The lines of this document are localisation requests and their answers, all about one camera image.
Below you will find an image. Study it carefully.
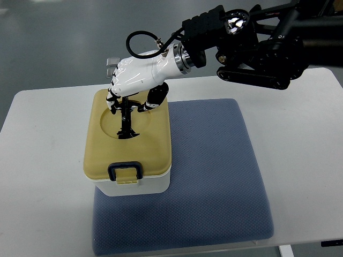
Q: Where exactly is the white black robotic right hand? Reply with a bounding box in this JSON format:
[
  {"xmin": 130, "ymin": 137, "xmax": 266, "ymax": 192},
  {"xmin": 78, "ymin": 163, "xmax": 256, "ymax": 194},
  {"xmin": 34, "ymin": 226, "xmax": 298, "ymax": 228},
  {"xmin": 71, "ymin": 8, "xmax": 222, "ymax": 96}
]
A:
[{"xmin": 106, "ymin": 43, "xmax": 194, "ymax": 114}]

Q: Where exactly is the black lid carry handle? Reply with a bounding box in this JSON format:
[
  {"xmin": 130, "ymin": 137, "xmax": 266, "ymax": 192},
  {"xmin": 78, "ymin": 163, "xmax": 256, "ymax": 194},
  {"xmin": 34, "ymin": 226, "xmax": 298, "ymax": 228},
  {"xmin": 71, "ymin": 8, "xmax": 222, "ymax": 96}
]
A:
[{"xmin": 117, "ymin": 96, "xmax": 139, "ymax": 139}]

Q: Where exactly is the yellow storage box lid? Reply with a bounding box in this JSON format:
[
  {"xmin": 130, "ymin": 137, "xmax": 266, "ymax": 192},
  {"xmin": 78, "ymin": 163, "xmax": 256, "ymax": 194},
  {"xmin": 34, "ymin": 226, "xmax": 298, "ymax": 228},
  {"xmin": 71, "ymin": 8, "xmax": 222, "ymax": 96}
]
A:
[{"xmin": 83, "ymin": 89, "xmax": 172, "ymax": 180}]

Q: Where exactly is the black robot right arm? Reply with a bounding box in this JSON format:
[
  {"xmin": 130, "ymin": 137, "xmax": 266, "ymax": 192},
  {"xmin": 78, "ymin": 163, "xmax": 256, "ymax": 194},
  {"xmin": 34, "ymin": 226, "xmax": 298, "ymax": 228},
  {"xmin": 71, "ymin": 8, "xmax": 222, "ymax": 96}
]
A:
[{"xmin": 181, "ymin": 1, "xmax": 342, "ymax": 90}]

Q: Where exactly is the white storage box base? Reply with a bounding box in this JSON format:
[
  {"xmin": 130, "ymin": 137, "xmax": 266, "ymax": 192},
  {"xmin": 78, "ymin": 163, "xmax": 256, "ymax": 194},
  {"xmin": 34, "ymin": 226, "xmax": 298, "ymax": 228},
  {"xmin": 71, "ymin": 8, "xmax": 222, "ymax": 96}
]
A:
[{"xmin": 88, "ymin": 165, "xmax": 172, "ymax": 196}]

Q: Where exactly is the lower grey floor plate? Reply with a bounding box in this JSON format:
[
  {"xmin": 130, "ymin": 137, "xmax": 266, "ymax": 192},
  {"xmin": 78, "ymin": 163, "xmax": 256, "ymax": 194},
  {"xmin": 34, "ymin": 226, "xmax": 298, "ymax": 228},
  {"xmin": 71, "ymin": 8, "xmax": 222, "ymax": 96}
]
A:
[{"xmin": 106, "ymin": 67, "xmax": 115, "ymax": 78}]

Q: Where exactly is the grey floor plate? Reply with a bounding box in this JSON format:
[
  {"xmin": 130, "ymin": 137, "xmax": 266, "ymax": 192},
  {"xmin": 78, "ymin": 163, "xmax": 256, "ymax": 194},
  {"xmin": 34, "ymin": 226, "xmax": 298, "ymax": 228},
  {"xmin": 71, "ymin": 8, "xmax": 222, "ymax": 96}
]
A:
[
  {"xmin": 106, "ymin": 67, "xmax": 115, "ymax": 78},
  {"xmin": 106, "ymin": 57, "xmax": 121, "ymax": 67}
]

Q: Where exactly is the upper grey floor plate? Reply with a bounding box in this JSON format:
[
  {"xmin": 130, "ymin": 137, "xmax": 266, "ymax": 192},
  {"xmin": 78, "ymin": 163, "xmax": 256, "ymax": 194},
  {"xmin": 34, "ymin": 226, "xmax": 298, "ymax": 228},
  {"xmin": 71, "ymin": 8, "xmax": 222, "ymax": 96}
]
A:
[{"xmin": 106, "ymin": 57, "xmax": 121, "ymax": 67}]

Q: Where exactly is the dark blue front latch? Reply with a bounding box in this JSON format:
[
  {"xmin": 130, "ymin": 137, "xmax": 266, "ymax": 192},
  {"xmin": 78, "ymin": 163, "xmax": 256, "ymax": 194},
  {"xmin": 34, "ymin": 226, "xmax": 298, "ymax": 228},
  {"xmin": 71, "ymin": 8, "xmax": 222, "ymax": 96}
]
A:
[{"xmin": 108, "ymin": 161, "xmax": 143, "ymax": 181}]

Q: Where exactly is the blue grey fabric cushion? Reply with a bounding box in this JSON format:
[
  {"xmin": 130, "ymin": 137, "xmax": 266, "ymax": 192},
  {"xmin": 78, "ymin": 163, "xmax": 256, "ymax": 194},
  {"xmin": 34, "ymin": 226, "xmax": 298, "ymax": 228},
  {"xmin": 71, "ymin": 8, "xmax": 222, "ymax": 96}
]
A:
[{"xmin": 92, "ymin": 99, "xmax": 274, "ymax": 255}]

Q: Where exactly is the white table leg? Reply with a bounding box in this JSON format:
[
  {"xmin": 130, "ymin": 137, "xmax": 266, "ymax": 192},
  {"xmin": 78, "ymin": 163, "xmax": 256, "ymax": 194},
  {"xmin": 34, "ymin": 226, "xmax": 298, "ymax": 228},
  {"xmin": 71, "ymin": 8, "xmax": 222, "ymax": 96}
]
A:
[{"xmin": 278, "ymin": 245, "xmax": 294, "ymax": 257}]

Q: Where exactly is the black table edge clamp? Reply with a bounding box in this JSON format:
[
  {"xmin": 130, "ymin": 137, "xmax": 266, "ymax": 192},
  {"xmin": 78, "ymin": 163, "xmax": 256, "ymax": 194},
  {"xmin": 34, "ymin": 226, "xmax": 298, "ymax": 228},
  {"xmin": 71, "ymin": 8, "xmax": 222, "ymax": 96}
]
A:
[{"xmin": 320, "ymin": 239, "xmax": 343, "ymax": 247}]

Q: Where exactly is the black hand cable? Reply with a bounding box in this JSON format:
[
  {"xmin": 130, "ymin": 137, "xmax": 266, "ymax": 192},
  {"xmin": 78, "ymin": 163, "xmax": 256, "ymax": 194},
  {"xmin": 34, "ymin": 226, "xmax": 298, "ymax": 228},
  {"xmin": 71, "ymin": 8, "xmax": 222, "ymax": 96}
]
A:
[{"xmin": 126, "ymin": 26, "xmax": 188, "ymax": 60}]

